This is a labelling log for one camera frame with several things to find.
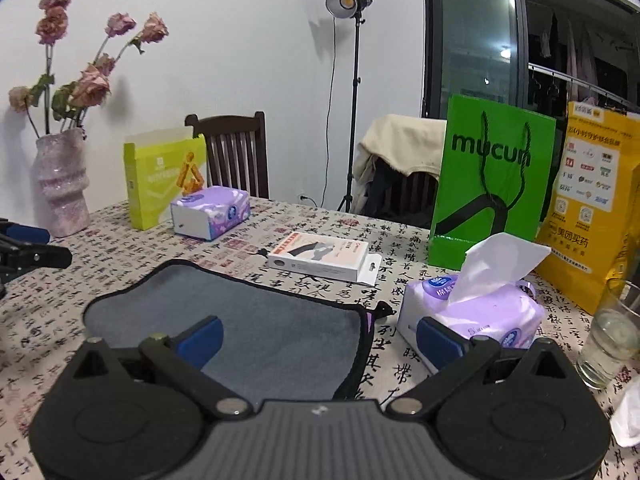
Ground black power cable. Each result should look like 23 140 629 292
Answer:
299 20 338 207

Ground dark framed glass door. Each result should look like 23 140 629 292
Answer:
424 0 640 122

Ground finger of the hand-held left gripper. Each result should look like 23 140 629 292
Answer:
0 241 73 283
0 218 51 245

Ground dark wooden chair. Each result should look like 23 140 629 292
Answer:
185 111 271 200
372 159 442 224

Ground yellow-green cardboard box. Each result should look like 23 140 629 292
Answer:
124 127 209 231

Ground yellow paper bag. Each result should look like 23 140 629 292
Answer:
534 101 640 315

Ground chair with beige cloth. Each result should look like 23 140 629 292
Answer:
352 114 448 216

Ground flat white product box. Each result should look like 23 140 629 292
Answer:
267 232 383 286

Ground open purple tissue pack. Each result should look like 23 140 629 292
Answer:
397 233 552 375

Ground glass of water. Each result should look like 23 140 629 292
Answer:
576 278 640 390

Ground small purple tissue pack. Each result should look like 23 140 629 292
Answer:
170 186 251 242

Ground grey towel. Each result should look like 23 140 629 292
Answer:
82 260 393 402

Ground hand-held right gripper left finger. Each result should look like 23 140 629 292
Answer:
65 316 251 421

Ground dried pink roses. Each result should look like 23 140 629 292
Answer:
9 0 169 139

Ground green paper bag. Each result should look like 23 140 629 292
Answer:
427 94 558 270

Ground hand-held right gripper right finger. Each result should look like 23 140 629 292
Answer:
389 316 573 418

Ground crumpled white tissue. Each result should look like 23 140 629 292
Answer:
610 377 640 447

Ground pink speckled vase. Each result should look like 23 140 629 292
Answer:
35 127 92 239

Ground hanging clothes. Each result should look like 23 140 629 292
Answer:
539 12 601 104

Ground studio light on stand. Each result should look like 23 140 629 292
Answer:
326 0 375 214

